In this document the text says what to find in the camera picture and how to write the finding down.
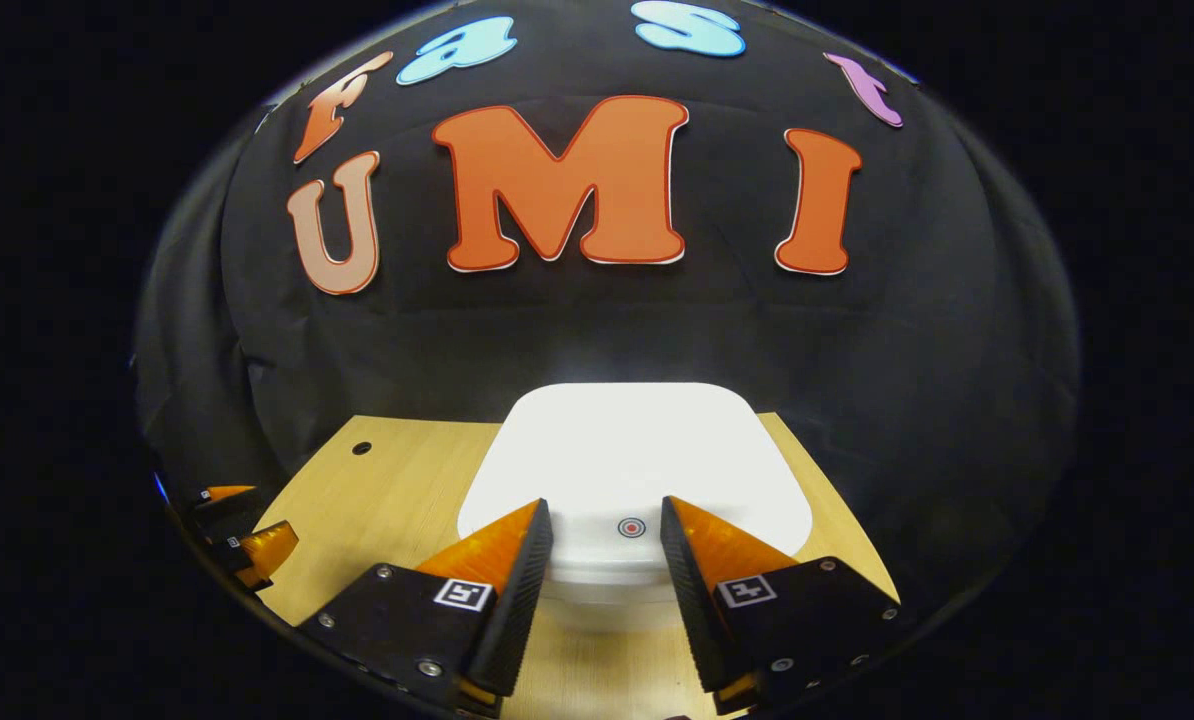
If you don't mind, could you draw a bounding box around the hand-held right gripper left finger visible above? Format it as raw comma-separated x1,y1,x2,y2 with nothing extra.
297,498,555,719

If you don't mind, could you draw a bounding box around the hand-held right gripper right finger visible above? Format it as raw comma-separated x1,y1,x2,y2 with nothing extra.
659,494,903,716

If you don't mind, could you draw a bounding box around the white desktop garbage bin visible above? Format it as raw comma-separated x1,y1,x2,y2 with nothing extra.
457,382,815,611

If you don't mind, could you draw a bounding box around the wooden desktop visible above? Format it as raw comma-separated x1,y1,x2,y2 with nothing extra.
255,412,900,720

